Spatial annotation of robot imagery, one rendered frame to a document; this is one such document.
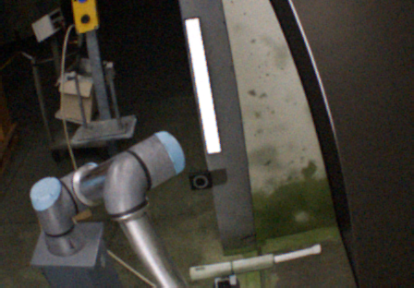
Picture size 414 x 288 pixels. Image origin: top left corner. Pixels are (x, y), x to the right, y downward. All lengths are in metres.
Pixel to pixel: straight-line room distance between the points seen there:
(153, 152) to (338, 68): 0.52
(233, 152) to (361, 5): 1.46
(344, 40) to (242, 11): 1.13
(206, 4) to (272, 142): 0.71
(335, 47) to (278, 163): 1.41
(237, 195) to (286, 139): 0.36
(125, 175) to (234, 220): 1.37
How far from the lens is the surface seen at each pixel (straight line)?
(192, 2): 2.15
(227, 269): 1.78
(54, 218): 1.80
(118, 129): 2.40
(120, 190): 1.25
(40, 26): 4.09
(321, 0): 1.05
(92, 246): 1.89
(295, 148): 2.40
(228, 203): 2.51
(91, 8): 2.36
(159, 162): 1.30
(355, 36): 1.09
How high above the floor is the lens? 1.71
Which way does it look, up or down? 25 degrees down
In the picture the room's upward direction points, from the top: 10 degrees counter-clockwise
